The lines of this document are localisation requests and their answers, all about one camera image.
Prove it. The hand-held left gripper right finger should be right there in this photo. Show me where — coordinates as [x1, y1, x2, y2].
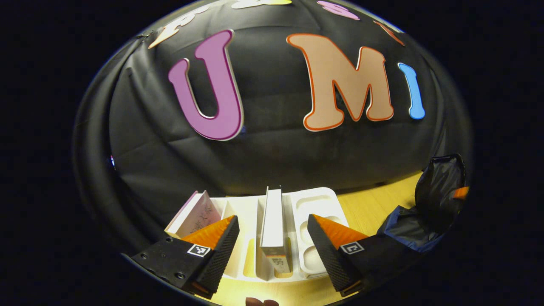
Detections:
[307, 214, 425, 297]

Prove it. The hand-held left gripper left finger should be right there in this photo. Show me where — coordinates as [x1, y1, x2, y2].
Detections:
[131, 215, 240, 299]

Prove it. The blue schoolbag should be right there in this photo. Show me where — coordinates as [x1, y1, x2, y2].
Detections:
[377, 154, 468, 253]

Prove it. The pink cover book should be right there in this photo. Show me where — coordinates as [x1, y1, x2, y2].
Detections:
[164, 190, 222, 239]

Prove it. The white bookshelf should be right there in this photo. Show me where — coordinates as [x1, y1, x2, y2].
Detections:
[210, 187, 350, 282]

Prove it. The dark cover book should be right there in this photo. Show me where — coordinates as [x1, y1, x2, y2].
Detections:
[259, 186, 294, 275]

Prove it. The black backdrop cloth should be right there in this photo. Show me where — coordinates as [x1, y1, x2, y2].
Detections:
[72, 0, 474, 255]

